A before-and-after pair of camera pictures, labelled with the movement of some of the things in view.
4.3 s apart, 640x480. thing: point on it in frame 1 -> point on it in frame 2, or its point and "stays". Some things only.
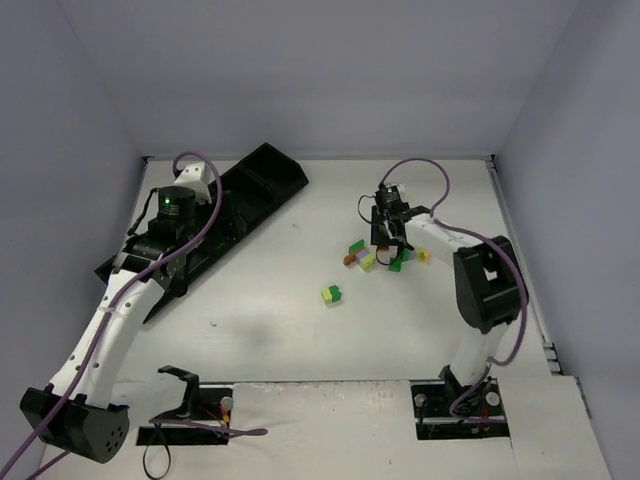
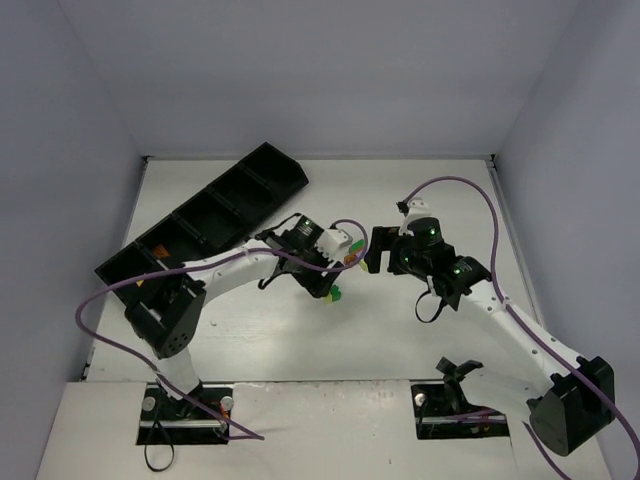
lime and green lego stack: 331,294 stays
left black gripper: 232,215 -> 322,279
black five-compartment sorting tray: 259,182 stays
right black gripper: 382,236 -> 379,250
